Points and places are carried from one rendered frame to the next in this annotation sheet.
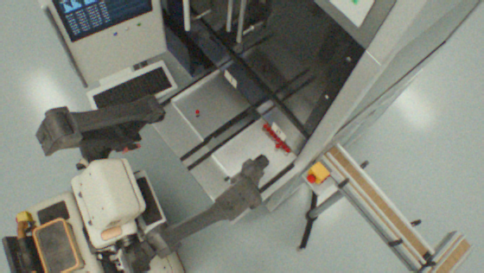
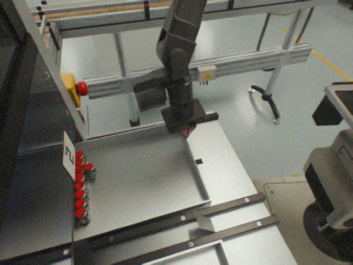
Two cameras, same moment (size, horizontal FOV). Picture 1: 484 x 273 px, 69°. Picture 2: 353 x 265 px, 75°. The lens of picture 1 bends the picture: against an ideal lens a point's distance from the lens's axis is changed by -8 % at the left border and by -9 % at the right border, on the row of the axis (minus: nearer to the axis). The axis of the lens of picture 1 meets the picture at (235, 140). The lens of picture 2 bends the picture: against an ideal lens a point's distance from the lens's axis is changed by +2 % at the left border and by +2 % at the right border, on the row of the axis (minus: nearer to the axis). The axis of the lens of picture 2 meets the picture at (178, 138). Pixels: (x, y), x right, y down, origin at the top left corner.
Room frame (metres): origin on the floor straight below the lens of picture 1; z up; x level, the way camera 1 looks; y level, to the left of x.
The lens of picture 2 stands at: (0.83, 0.15, 1.40)
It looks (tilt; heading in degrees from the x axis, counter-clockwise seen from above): 50 degrees down; 213
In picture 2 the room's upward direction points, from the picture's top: straight up
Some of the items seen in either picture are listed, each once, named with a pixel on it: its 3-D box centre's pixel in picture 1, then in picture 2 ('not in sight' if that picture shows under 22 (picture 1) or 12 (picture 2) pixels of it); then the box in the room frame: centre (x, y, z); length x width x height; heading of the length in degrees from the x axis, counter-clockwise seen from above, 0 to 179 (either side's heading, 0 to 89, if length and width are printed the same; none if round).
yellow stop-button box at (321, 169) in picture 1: (319, 172); (63, 91); (0.59, -0.39, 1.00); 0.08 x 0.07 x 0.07; 139
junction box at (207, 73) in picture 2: not in sight; (206, 73); (-0.37, -0.41, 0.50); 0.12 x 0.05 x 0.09; 139
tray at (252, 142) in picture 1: (257, 154); (128, 175); (0.65, -0.12, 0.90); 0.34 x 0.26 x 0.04; 140
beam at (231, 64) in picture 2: not in sight; (205, 69); (-0.43, -0.45, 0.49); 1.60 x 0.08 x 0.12; 139
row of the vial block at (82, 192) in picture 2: (275, 139); (82, 185); (0.74, -0.19, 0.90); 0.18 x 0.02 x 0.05; 50
